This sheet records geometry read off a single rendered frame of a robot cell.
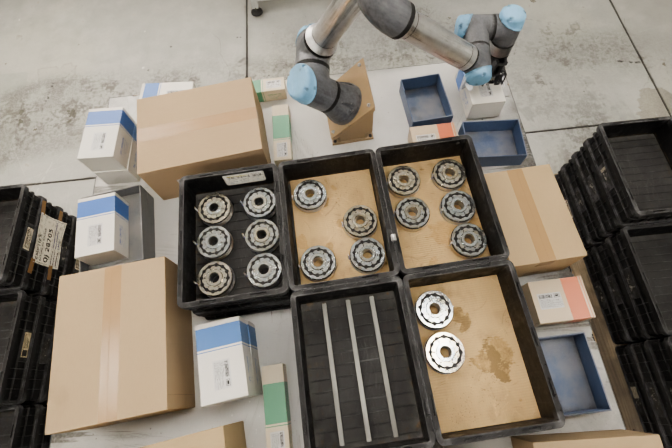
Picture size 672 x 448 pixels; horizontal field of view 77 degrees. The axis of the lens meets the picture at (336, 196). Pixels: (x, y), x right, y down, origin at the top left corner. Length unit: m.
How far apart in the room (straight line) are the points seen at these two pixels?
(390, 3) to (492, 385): 0.99
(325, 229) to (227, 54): 1.88
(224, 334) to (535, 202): 0.97
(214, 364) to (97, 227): 0.59
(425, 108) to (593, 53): 1.66
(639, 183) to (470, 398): 1.19
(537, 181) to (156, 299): 1.17
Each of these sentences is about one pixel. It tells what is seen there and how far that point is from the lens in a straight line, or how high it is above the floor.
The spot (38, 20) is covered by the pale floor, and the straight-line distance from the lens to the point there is 3.79.
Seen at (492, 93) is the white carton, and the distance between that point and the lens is 1.64.
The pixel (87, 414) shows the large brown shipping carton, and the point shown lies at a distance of 1.32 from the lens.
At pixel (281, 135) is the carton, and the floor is 0.76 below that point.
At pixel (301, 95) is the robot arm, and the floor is 0.97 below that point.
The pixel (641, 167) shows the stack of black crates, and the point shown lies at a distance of 2.11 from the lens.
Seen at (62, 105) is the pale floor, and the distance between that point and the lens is 3.15.
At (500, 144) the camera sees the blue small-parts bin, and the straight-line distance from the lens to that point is 1.65.
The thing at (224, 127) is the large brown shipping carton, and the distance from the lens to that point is 1.45.
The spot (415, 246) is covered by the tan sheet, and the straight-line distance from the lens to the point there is 1.28.
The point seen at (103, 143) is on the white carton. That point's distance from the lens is 1.61.
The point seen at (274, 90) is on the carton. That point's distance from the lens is 1.68.
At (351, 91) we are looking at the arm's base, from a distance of 1.47.
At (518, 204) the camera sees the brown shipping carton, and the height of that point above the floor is 0.86.
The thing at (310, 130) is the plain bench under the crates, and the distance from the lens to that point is 1.62.
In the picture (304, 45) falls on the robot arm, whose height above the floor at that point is 1.03.
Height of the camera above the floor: 2.04
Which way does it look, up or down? 65 degrees down
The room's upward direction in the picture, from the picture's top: 6 degrees counter-clockwise
